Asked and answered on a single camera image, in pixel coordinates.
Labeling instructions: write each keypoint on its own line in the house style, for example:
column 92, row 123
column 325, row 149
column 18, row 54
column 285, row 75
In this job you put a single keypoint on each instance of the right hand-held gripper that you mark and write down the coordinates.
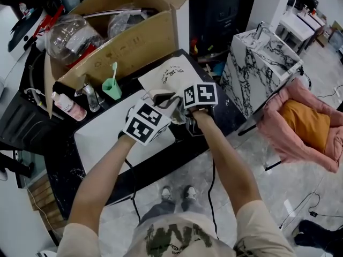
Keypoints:
column 200, row 94

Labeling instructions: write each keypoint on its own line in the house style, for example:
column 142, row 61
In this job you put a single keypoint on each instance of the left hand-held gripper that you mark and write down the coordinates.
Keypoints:
column 144, row 123

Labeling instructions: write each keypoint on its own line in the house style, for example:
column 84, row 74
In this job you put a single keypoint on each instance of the beige cloth bag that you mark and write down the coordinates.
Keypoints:
column 171, row 74

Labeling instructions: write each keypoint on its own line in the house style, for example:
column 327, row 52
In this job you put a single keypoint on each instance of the person's left forearm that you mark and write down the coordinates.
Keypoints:
column 104, row 175

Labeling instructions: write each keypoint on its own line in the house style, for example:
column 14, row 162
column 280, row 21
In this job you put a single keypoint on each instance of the person's right forearm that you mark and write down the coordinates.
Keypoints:
column 227, row 165

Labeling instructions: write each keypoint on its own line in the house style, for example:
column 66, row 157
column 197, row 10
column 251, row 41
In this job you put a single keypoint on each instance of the crumpled clear plastic bag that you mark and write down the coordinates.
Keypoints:
column 128, row 20

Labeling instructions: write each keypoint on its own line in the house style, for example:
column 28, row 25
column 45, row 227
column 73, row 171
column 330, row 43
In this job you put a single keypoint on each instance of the white rectangular sink basin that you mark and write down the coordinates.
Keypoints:
column 107, row 140

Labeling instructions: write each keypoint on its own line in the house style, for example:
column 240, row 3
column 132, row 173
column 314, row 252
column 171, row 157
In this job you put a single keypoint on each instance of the green plastic cup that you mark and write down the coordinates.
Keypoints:
column 111, row 88

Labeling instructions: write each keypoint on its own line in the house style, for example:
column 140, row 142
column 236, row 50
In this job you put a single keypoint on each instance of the chrome basin faucet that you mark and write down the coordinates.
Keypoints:
column 90, row 96

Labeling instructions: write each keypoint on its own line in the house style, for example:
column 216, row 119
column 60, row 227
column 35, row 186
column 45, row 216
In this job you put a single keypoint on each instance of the green toothbrush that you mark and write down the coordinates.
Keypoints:
column 115, row 69

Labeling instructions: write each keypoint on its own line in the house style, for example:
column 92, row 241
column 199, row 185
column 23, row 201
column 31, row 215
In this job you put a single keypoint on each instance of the person's left shoe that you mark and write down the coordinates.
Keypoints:
column 166, row 193

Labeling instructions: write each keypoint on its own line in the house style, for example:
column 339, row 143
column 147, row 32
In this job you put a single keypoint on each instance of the person's shoe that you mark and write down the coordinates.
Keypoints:
column 316, row 234
column 190, row 192
column 166, row 193

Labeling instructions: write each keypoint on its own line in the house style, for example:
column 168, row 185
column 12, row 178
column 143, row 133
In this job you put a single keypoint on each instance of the pink lotion bottle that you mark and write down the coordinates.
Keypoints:
column 70, row 106

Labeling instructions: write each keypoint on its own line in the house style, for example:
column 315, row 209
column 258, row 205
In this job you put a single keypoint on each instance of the person's right shoe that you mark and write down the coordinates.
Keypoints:
column 190, row 192

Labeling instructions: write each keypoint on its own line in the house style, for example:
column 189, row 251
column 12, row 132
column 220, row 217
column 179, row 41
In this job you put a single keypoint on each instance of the large cardboard box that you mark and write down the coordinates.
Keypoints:
column 126, row 41

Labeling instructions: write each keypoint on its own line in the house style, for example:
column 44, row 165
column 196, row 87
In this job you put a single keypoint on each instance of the chrome faucet on marble sink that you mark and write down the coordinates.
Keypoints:
column 259, row 29

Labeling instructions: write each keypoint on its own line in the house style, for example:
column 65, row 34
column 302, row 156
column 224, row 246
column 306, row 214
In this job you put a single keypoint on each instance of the person's grey trousers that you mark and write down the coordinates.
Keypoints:
column 174, row 210

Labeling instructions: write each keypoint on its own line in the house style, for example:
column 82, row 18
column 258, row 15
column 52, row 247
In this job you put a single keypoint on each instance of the pink armchair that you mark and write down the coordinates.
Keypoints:
column 302, row 132

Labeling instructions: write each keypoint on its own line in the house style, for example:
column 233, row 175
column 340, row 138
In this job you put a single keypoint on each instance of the orange cushion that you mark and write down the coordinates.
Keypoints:
column 306, row 123

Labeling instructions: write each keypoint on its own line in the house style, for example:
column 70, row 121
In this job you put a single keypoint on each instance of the clear plastic jar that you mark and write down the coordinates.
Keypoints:
column 70, row 37

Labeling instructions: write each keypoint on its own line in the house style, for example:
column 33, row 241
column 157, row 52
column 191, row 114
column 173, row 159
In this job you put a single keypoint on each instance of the white side table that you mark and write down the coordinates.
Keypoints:
column 294, row 29

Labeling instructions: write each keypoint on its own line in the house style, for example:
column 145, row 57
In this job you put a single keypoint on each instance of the chrome metal pipe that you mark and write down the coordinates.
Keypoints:
column 118, row 11

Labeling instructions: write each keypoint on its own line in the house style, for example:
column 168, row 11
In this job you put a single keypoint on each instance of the person's beige printed shirt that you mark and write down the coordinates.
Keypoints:
column 182, row 237

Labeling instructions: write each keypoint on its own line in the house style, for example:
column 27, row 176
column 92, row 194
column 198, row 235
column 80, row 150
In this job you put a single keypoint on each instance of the small water bottle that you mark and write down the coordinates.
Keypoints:
column 23, row 9

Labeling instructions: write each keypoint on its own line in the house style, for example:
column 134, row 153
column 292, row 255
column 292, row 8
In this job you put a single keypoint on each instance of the marble pedestal sink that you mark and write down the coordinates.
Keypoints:
column 258, row 71

